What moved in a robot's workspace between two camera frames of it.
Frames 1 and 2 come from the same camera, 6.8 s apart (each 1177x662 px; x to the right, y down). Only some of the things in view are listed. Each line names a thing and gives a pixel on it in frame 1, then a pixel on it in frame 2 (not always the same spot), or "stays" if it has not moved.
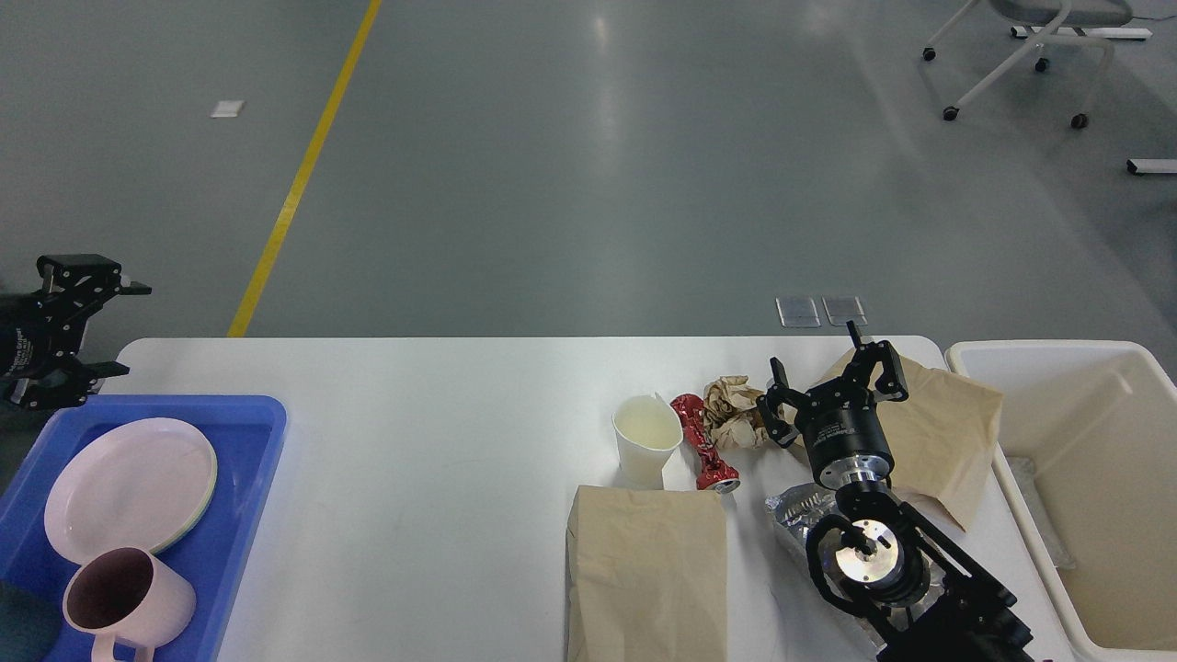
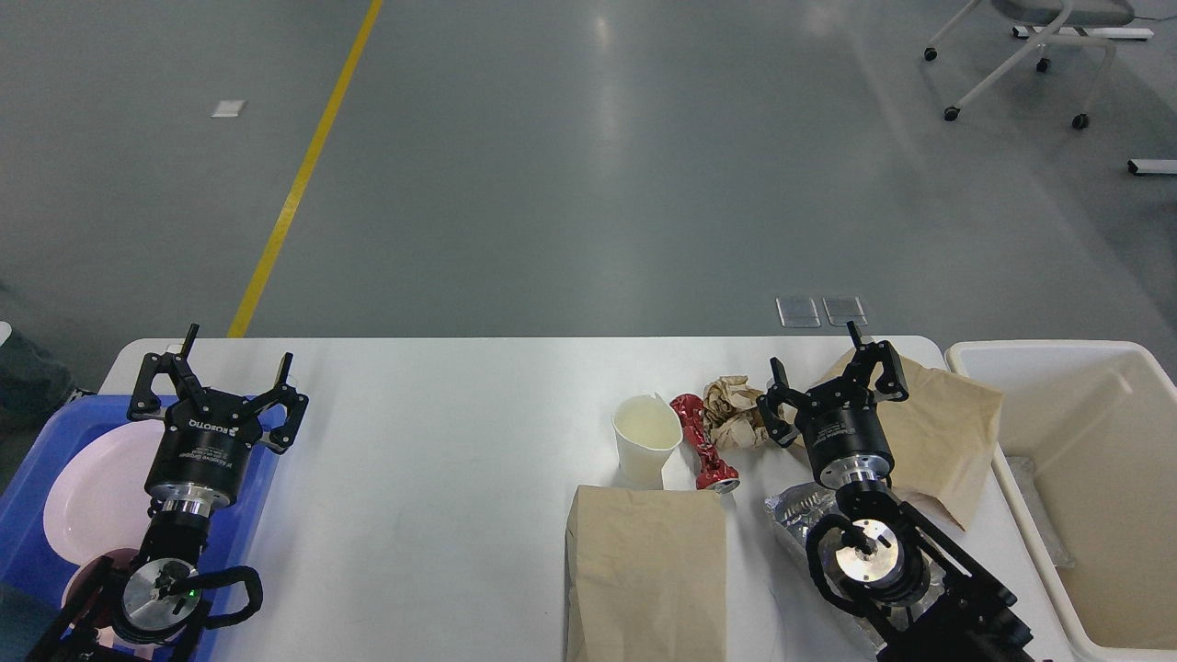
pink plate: x=136 y=483 stays
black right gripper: x=847 y=442 stays
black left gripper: x=39 y=330 → x=202 y=457
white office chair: x=1064 y=14 stays
